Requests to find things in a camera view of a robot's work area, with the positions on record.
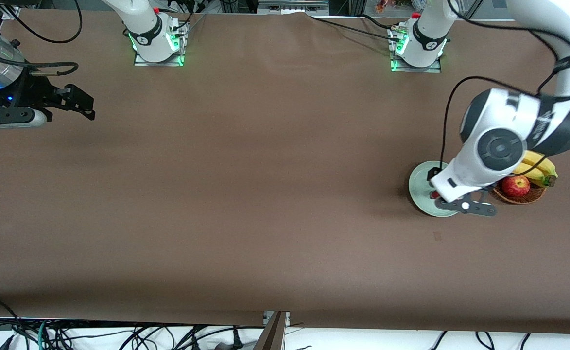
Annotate red apple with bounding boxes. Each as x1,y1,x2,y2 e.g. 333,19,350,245
502,176,531,198

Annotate grey equipment box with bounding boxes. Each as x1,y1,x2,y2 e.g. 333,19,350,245
257,0,330,15

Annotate yellow banana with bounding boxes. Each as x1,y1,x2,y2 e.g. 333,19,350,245
523,150,558,178
513,163,557,188

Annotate black cable on table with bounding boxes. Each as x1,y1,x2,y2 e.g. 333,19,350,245
309,15,404,43

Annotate brown grey table post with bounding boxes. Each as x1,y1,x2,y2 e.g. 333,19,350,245
253,311,290,350

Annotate teal floor cable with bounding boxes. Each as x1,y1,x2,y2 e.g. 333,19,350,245
37,320,51,350

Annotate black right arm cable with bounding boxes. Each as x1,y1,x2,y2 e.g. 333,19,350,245
0,0,82,78

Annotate colourful small objects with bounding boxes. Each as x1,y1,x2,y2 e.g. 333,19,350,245
375,0,412,14

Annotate pale green round plate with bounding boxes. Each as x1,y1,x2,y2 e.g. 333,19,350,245
408,160,467,218

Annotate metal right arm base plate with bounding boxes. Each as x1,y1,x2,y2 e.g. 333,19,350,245
133,19,189,67

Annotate brown wicker basket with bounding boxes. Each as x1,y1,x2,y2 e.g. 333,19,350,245
491,182,547,205

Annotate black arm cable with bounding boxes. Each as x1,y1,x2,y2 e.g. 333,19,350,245
0,0,82,78
439,0,570,171

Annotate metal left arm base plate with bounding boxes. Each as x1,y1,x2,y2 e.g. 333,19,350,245
389,27,443,73

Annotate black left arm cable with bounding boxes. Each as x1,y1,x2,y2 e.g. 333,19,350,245
439,0,570,171

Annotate brown table cover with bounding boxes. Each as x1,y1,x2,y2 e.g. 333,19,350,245
0,9,570,336

